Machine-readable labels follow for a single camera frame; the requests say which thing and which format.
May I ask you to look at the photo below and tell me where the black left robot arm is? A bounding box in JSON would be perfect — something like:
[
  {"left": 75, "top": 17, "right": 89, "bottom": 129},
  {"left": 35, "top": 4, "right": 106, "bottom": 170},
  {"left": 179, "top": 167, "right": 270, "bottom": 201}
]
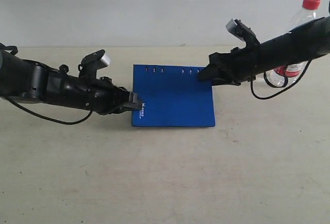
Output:
[{"left": 1, "top": 44, "right": 143, "bottom": 115}]

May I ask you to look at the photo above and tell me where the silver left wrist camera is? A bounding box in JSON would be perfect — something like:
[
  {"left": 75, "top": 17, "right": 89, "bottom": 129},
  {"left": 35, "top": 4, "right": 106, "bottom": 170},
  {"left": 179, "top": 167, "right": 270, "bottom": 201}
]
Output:
[{"left": 78, "top": 50, "right": 111, "bottom": 79}]

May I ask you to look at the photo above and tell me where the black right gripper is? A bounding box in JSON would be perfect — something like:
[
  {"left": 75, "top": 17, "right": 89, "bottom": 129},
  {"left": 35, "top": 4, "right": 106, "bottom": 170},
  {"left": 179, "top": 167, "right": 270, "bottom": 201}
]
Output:
[{"left": 197, "top": 45, "right": 260, "bottom": 86}]

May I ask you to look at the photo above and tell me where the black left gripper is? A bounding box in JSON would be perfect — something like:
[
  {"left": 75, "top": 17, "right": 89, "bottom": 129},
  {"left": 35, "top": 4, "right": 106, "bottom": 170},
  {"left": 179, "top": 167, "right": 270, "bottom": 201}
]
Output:
[{"left": 61, "top": 76, "right": 143, "bottom": 115}]

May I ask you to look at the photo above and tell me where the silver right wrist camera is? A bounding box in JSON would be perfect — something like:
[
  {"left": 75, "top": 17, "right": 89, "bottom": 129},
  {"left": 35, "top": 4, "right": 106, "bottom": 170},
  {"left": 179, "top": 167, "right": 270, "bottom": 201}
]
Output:
[{"left": 225, "top": 19, "right": 255, "bottom": 41}]

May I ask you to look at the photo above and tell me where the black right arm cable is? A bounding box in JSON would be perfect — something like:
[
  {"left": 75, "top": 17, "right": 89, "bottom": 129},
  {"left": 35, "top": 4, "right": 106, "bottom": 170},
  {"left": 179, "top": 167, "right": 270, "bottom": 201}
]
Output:
[{"left": 249, "top": 60, "right": 312, "bottom": 100}]

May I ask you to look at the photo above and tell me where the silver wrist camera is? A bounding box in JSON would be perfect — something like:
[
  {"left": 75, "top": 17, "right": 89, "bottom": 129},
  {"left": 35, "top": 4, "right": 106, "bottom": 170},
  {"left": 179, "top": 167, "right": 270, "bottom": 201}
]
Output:
[
  {"left": 78, "top": 50, "right": 111, "bottom": 79},
  {"left": 225, "top": 19, "right": 255, "bottom": 41}
]

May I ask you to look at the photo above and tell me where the blue ring binder notebook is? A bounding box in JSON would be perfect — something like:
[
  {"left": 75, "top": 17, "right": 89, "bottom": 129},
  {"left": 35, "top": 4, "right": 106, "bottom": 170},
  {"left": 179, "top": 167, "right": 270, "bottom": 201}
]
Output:
[{"left": 131, "top": 64, "right": 216, "bottom": 127}]

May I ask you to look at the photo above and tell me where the clear water bottle red cap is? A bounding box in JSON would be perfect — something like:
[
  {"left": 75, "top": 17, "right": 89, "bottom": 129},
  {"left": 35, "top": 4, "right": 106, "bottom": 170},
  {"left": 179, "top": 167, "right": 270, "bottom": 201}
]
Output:
[{"left": 263, "top": 0, "right": 320, "bottom": 88}]

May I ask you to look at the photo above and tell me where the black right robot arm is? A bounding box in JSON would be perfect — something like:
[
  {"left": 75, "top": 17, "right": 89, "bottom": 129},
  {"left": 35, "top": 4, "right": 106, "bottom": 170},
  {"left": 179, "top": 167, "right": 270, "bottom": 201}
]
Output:
[{"left": 197, "top": 17, "right": 329, "bottom": 86}]

